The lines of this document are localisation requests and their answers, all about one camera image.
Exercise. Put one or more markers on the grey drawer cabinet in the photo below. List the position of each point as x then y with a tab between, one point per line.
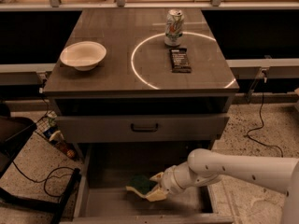
136	77

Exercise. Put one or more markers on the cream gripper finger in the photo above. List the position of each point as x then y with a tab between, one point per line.
156	195
157	178

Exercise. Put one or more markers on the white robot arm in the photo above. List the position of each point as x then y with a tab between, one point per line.
204	167

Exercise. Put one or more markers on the wire basket with items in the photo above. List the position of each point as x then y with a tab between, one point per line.
47	128

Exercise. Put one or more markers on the closed grey top drawer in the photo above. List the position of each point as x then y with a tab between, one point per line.
118	129

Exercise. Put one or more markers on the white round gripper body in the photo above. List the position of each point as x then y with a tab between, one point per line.
167	178

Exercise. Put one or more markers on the black drawer handle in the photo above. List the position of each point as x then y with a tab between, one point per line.
144	129

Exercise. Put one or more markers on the black chair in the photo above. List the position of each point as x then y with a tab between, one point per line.
50	170

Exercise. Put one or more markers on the white bowl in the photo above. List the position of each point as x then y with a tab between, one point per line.
83	56

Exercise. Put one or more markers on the green yellow sponge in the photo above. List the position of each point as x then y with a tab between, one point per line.
141	185

